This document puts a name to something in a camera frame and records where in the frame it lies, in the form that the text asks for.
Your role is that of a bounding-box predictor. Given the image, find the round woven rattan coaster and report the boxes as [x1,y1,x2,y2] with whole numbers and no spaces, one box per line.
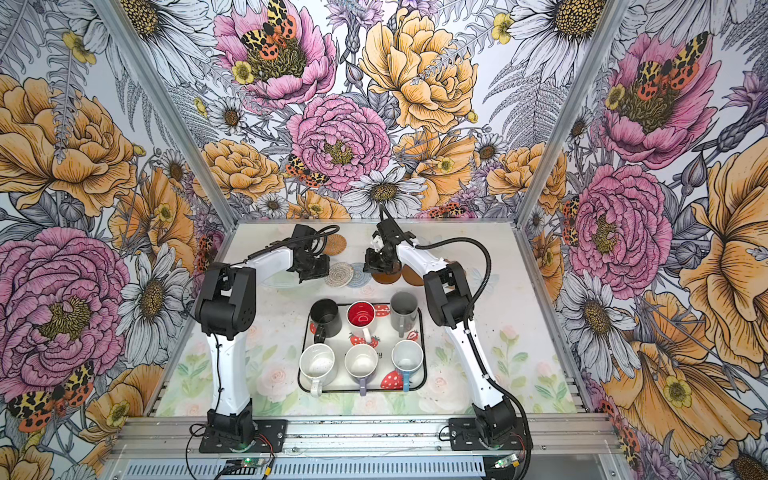
[323,234,347,256]

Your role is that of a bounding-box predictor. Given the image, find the scratched dark brown wooden coaster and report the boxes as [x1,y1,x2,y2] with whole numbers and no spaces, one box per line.
[372,272,401,285]

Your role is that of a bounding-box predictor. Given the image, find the plain brown wooden coaster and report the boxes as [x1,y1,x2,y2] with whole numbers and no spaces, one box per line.
[401,265,424,287]

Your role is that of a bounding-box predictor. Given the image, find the grey-blue braided rope coaster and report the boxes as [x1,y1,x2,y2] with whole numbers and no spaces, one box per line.
[347,262,372,289]

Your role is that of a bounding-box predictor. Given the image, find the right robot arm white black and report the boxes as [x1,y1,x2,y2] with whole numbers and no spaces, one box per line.
[364,216,531,449]

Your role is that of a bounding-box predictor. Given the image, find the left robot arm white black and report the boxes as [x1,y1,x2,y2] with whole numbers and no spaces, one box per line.
[193,224,340,452]

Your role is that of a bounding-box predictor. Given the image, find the black mug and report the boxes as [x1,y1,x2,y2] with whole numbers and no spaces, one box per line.
[309,298,342,343]

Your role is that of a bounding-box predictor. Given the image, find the grey mug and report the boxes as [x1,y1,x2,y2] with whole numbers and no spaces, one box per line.
[390,292,418,338]

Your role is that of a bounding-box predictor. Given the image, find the red interior white mug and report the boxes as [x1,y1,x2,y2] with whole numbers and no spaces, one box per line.
[346,301,376,345]

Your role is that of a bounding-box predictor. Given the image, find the white strawberry print tray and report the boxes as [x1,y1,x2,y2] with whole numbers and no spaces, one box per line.
[298,300,428,397]

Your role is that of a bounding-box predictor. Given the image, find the green circuit board left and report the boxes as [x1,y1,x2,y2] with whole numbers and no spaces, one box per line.
[222,458,273,476]

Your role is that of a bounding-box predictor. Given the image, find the green circuit board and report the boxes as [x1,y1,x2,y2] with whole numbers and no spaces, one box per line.
[222,458,273,476]
[494,453,520,469]

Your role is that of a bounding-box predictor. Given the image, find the green circuit board right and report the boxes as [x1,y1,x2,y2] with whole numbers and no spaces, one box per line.
[494,453,520,469]

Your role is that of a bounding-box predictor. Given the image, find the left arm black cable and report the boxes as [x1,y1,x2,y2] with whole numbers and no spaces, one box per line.
[182,224,341,480]

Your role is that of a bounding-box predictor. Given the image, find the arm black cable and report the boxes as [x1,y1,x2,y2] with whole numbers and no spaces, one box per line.
[379,203,534,480]
[182,224,341,480]

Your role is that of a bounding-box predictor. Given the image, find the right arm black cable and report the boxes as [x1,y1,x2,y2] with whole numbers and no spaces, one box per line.
[379,203,534,480]

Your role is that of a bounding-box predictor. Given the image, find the white mug purple handle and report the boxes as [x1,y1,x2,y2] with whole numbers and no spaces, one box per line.
[344,344,379,397]

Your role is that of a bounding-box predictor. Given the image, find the white mug blue handle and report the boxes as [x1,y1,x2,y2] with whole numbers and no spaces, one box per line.
[391,339,424,392]

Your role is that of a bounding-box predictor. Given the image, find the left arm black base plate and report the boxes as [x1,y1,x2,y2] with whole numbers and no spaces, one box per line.
[198,419,288,454]

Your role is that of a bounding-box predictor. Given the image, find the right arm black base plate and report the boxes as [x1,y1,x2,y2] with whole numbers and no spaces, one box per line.
[447,417,532,451]

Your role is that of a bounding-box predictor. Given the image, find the aluminium corner post left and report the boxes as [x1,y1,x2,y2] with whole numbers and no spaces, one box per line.
[94,1,238,233]

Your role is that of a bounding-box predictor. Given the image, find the aluminium corner post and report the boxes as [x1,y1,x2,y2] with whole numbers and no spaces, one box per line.
[515,0,631,229]
[94,1,238,233]

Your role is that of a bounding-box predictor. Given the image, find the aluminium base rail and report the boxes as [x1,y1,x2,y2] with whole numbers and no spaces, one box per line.
[101,413,632,479]

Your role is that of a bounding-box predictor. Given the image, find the aluminium corner post right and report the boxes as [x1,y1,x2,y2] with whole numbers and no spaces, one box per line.
[515,0,631,229]

